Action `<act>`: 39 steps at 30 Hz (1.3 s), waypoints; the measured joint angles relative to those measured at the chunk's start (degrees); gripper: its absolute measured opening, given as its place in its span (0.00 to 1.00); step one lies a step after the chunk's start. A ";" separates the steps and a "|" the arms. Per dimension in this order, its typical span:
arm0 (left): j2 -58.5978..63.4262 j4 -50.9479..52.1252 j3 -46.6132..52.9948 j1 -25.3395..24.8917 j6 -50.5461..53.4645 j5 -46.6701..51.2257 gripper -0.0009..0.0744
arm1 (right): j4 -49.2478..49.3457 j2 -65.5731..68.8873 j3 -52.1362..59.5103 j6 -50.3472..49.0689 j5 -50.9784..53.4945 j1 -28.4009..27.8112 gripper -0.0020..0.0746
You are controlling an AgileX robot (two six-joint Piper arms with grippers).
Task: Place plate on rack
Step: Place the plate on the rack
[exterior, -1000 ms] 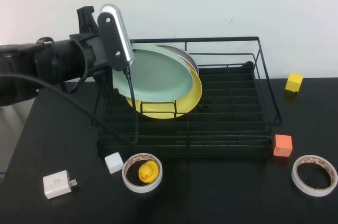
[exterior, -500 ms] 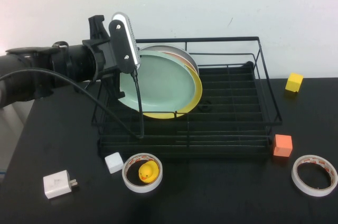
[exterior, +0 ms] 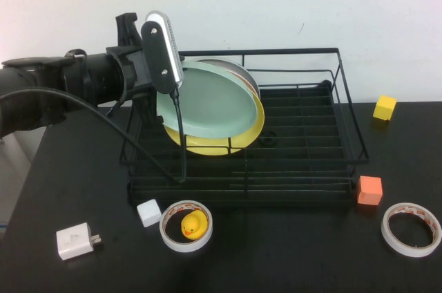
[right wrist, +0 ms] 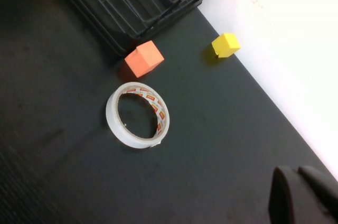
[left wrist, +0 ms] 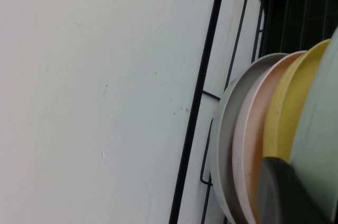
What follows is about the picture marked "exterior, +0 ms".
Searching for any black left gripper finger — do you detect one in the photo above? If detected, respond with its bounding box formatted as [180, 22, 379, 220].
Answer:
[140, 93, 164, 125]

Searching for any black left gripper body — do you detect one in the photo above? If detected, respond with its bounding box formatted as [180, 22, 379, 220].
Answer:
[105, 12, 157, 100]

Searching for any mint green plate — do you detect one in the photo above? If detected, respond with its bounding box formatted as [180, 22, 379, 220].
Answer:
[155, 59, 259, 140]

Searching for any yellow plate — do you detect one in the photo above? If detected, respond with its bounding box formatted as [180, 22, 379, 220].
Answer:
[164, 97, 266, 156]

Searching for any grey plate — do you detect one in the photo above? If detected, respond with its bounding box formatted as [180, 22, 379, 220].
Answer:
[198, 57, 260, 95]

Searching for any pink speckled plate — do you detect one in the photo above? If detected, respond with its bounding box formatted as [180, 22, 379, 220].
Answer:
[236, 70, 259, 96]

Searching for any white cube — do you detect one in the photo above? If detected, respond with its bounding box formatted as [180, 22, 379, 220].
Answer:
[136, 198, 163, 228]

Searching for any yellow rubber duck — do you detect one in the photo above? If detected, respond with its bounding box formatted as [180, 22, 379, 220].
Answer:
[180, 209, 209, 240]

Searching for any white double-sided tape roll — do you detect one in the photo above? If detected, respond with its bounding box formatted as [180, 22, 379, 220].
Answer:
[159, 199, 213, 253]
[381, 202, 442, 258]

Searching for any white power adapter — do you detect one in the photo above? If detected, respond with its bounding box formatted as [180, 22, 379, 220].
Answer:
[55, 221, 104, 261]

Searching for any orange cube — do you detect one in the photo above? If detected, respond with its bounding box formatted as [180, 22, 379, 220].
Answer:
[356, 175, 384, 206]

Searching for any yellow cube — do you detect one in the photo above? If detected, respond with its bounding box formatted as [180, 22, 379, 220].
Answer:
[372, 95, 398, 122]

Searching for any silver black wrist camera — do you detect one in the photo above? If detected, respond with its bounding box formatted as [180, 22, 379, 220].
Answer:
[140, 10, 184, 94]

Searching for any black wire dish rack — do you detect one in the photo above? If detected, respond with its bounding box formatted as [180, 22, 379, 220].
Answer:
[119, 47, 370, 208]

